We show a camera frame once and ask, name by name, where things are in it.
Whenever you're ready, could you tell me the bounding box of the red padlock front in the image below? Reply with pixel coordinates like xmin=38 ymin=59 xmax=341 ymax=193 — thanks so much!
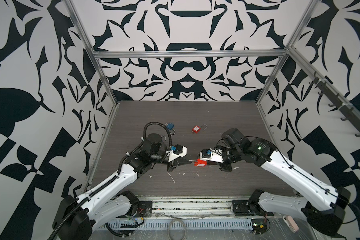
xmin=194 ymin=159 xmax=208 ymax=167

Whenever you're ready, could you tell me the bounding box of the red padlock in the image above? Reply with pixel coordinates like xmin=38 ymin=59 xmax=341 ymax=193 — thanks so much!
xmin=191 ymin=124 xmax=208 ymax=134
xmin=194 ymin=159 xmax=208 ymax=167

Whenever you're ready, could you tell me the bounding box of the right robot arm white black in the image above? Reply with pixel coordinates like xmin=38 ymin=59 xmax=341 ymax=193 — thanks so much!
xmin=213 ymin=128 xmax=351 ymax=238

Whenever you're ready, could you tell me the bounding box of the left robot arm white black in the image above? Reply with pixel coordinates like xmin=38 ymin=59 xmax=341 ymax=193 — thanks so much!
xmin=49 ymin=122 xmax=190 ymax=240

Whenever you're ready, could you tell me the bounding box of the blue padlock far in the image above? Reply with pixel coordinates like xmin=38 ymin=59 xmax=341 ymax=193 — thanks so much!
xmin=165 ymin=123 xmax=176 ymax=135

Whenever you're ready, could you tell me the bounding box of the small circuit board right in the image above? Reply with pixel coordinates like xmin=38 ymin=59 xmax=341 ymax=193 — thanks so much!
xmin=251 ymin=218 xmax=271 ymax=236

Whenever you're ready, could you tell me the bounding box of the pink white clip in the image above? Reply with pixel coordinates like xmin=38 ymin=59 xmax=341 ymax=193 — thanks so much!
xmin=282 ymin=215 xmax=300 ymax=233

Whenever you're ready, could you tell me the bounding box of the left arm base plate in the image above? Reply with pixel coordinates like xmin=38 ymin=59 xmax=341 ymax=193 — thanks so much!
xmin=132 ymin=201 xmax=153 ymax=218

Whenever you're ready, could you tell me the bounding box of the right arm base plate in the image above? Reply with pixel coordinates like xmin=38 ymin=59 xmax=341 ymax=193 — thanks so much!
xmin=232 ymin=200 xmax=274 ymax=217

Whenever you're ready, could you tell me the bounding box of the coiled grey cable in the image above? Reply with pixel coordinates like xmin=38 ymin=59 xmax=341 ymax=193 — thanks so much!
xmin=167 ymin=218 xmax=188 ymax=240

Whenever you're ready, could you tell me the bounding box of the white slotted cable duct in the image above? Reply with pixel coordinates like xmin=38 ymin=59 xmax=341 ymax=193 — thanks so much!
xmin=109 ymin=219 xmax=253 ymax=231

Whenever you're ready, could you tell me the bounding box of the aluminium frame crossbar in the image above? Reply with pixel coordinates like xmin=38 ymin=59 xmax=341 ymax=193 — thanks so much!
xmin=93 ymin=50 xmax=286 ymax=59

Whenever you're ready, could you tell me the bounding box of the grey hook rail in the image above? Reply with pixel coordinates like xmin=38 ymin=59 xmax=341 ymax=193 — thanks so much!
xmin=310 ymin=71 xmax=360 ymax=138

